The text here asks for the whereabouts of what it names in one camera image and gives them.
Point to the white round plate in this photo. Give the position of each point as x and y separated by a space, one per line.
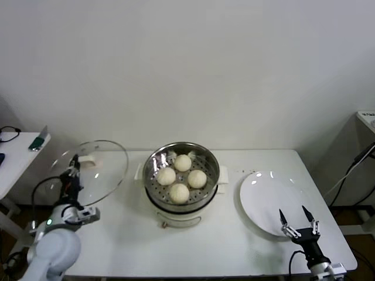
263 199

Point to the white steamed baozi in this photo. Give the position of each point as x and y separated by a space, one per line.
179 193
166 176
197 179
182 162

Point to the white cabinet with label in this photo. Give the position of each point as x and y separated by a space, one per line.
367 117

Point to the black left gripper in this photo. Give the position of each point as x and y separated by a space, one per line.
71 188

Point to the green and silver tool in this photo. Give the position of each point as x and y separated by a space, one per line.
36 143

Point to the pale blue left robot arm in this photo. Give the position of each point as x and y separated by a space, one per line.
55 248

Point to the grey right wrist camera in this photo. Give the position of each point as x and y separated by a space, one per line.
338 267

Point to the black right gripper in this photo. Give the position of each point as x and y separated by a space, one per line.
310 246

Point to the dark blue object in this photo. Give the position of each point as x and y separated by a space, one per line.
1 159

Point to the perforated steel steamer basket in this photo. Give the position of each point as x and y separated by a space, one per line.
205 164

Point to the round glass pot lid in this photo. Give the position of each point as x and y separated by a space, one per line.
105 175

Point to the white table foot frame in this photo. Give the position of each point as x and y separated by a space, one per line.
359 228

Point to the white electric cooking pot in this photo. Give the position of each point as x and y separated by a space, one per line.
178 216

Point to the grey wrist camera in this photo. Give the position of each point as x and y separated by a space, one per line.
89 214
338 267

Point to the white side table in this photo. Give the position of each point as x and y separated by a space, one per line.
17 158

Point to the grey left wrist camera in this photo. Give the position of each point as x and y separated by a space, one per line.
89 214

